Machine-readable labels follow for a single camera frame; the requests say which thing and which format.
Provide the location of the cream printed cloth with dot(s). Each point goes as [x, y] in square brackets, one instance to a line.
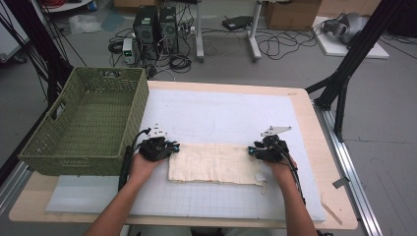
[213, 164]

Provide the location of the black flat device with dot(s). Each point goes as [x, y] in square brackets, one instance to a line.
[237, 22]

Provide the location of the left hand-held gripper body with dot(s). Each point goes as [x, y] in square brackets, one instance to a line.
[154, 149]

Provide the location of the white desk frame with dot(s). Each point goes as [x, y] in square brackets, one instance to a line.
[199, 32]

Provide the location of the white foam mat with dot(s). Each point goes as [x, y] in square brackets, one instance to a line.
[229, 108]

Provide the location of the white power strip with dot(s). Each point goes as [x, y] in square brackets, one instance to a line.
[187, 30]

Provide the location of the grey power supply unit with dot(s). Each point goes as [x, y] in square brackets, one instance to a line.
[128, 50]

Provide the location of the white cabinet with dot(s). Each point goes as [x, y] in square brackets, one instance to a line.
[10, 42]

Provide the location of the person's right hand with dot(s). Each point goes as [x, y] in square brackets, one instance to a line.
[282, 170]

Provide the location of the white round table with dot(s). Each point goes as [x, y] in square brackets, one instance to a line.
[69, 6]

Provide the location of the green woven basket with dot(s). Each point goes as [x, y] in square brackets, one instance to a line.
[82, 131]

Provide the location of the white floor board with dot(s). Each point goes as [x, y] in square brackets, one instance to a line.
[334, 49]

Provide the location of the aluminium rail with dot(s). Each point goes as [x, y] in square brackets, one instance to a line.
[13, 187]
[354, 183]

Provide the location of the grey headset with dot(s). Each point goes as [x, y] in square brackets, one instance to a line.
[350, 26]

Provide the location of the cardboard box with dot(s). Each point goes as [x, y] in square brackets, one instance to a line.
[291, 14]
[347, 6]

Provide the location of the clear plastic bag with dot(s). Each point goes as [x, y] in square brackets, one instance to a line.
[83, 24]

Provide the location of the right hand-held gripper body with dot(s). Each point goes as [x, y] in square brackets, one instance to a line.
[273, 150]

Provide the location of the teal floor sheet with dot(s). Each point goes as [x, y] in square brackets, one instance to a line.
[113, 21]

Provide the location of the grey tape piece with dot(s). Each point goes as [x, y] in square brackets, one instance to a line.
[341, 183]

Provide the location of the thin wooden stick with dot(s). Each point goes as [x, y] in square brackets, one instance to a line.
[331, 213]

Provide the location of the black computer tower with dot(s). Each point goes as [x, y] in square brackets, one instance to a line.
[168, 29]
[146, 29]

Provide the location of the black metal frame stand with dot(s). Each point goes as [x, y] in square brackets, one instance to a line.
[39, 39]
[360, 42]

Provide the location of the person's left hand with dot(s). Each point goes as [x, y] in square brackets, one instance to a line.
[144, 167]

